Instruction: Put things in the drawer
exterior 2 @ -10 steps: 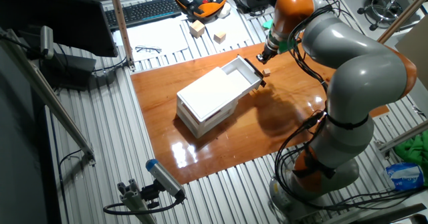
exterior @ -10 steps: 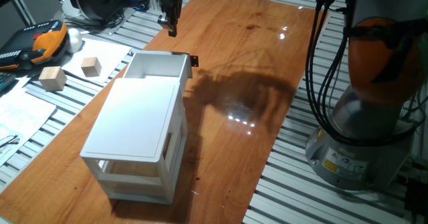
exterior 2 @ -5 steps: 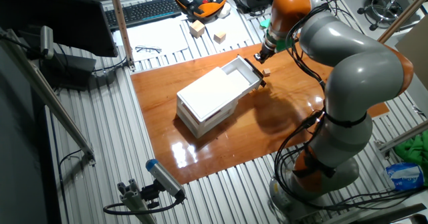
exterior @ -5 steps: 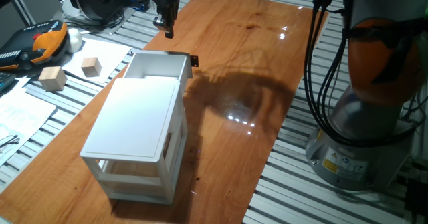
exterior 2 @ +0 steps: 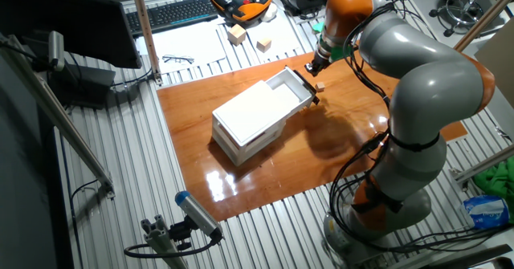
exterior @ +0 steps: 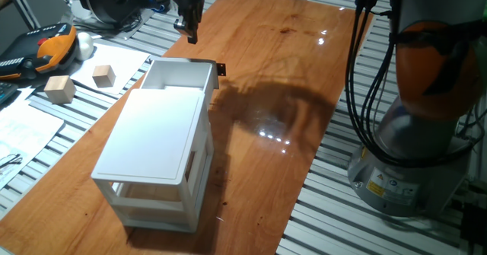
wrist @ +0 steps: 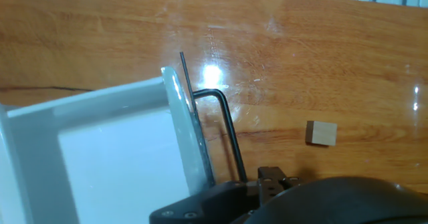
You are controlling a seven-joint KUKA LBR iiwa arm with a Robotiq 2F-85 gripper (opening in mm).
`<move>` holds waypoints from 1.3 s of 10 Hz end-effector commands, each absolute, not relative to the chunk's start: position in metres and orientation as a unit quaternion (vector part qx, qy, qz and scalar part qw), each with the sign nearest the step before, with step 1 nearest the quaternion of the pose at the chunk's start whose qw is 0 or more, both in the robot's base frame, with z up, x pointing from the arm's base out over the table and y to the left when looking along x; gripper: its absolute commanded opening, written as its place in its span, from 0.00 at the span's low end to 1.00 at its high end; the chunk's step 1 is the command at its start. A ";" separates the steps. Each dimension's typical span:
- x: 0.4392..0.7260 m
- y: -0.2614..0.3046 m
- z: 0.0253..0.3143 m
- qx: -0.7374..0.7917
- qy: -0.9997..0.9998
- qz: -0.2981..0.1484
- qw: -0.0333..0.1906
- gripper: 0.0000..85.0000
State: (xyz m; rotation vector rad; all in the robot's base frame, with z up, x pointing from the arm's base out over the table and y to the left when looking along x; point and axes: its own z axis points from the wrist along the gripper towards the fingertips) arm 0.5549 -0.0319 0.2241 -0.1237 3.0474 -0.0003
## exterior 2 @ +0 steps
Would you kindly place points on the plain white paper sheet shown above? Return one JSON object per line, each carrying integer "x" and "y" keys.
{"x": 281, "y": 34}

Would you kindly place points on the green printed wrist mount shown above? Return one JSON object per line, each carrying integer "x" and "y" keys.
{"x": 339, "y": 54}

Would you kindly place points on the chrome swivel stool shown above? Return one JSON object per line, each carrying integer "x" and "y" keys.
{"x": 462, "y": 10}

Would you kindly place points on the silver camera with blue cap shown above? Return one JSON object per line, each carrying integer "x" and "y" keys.
{"x": 197, "y": 213}

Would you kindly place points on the black rimmed eyeglasses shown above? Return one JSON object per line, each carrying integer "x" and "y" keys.
{"x": 178, "y": 59}

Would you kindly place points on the small wooden cube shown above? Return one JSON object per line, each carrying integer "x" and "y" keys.
{"x": 320, "y": 86}

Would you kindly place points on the green cloth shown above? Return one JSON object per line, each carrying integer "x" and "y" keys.
{"x": 498, "y": 180}

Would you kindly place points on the white plastic drawer cabinet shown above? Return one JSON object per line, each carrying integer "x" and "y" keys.
{"x": 249, "y": 114}

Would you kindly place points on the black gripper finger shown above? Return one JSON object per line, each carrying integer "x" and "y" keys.
{"x": 310, "y": 70}
{"x": 319, "y": 72}

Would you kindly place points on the black computer keyboard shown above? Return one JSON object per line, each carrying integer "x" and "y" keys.
{"x": 172, "y": 14}

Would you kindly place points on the large wooden cube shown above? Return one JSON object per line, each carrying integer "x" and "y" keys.
{"x": 237, "y": 34}

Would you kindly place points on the aluminium profile camera stand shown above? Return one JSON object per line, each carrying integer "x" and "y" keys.
{"x": 160, "y": 243}

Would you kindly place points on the silver grey depth camera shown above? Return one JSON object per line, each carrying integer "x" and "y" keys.
{"x": 56, "y": 50}

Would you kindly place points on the black monitor base box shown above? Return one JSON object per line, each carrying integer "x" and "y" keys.
{"x": 84, "y": 84}

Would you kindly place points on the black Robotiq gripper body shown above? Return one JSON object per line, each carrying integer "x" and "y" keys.
{"x": 322, "y": 61}

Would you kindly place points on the white egg shaped object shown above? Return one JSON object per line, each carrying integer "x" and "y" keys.
{"x": 270, "y": 13}

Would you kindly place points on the medium wooden cube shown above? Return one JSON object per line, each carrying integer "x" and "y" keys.
{"x": 263, "y": 44}

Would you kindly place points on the blue white plastic bag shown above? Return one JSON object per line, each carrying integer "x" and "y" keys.
{"x": 486, "y": 212}

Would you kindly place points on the brown cardboard panel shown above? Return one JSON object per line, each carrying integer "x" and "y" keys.
{"x": 498, "y": 64}

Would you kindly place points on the black computer monitor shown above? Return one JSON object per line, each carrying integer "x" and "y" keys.
{"x": 72, "y": 24}

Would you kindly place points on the white lower drawer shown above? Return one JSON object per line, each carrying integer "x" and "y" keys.
{"x": 257, "y": 147}

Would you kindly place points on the printed white paper sheet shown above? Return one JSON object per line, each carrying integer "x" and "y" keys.
{"x": 188, "y": 44}

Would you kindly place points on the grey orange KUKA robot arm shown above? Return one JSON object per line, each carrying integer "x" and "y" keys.
{"x": 437, "y": 88}

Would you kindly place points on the aluminium frame bar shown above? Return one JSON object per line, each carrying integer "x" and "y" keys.
{"x": 60, "y": 118}
{"x": 486, "y": 164}
{"x": 482, "y": 20}
{"x": 145, "y": 28}

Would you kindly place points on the glossy orange wooden board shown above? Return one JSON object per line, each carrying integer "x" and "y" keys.
{"x": 201, "y": 108}

